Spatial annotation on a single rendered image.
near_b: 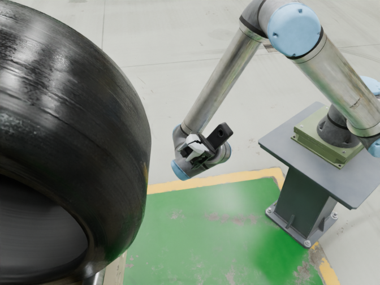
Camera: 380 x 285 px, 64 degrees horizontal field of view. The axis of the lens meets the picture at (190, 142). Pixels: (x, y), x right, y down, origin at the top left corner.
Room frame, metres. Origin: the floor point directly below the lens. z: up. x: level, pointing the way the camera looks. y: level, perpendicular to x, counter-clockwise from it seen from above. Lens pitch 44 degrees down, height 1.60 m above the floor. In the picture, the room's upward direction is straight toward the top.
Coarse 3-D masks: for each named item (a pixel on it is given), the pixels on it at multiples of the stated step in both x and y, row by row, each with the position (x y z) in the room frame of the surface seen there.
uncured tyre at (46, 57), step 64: (0, 0) 0.47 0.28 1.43; (0, 64) 0.32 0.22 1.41; (64, 64) 0.38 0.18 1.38; (0, 128) 0.26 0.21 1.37; (64, 128) 0.28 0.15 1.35; (128, 128) 0.37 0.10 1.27; (0, 192) 0.48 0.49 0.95; (64, 192) 0.24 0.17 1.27; (128, 192) 0.28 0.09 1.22; (0, 256) 0.32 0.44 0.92; (64, 256) 0.32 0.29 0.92
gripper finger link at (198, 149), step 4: (188, 144) 0.55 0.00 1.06; (192, 144) 0.55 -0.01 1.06; (196, 144) 0.56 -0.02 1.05; (200, 144) 0.58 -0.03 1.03; (192, 148) 0.55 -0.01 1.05; (196, 148) 0.55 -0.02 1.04; (200, 148) 0.56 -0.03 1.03; (204, 148) 0.58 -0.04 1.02; (192, 152) 0.56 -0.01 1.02; (196, 152) 0.55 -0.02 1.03; (200, 152) 0.56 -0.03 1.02; (188, 156) 0.55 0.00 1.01; (192, 156) 0.56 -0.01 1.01; (196, 156) 0.58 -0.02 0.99; (188, 160) 0.56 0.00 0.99
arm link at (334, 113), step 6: (366, 78) 1.05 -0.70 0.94; (366, 84) 1.00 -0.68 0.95; (372, 84) 1.00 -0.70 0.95; (378, 84) 1.00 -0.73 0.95; (372, 90) 0.95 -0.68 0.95; (378, 90) 0.95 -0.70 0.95; (378, 96) 0.95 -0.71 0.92; (330, 108) 1.03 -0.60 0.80; (330, 114) 1.01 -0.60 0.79; (336, 114) 0.98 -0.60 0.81; (336, 120) 0.97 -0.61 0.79; (342, 120) 0.95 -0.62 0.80
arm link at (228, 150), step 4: (224, 144) 0.73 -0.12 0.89; (228, 144) 0.77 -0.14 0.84; (228, 148) 0.74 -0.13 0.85; (228, 152) 0.73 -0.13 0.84; (224, 156) 0.70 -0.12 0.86; (228, 156) 0.74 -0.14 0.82; (224, 160) 0.72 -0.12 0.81; (208, 164) 0.71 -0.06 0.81; (212, 164) 0.71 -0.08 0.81; (216, 164) 0.71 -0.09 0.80
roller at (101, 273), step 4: (104, 268) 0.30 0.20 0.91; (100, 272) 0.29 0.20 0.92; (104, 272) 0.29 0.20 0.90; (92, 276) 0.28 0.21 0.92; (96, 276) 0.28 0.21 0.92; (100, 276) 0.28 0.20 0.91; (104, 276) 0.29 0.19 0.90; (84, 280) 0.27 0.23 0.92; (88, 280) 0.27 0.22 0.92; (92, 280) 0.27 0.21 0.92; (96, 280) 0.27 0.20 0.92; (100, 280) 0.27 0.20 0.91; (84, 284) 0.26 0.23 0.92; (88, 284) 0.26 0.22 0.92; (92, 284) 0.26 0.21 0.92; (96, 284) 0.26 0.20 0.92; (100, 284) 0.26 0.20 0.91
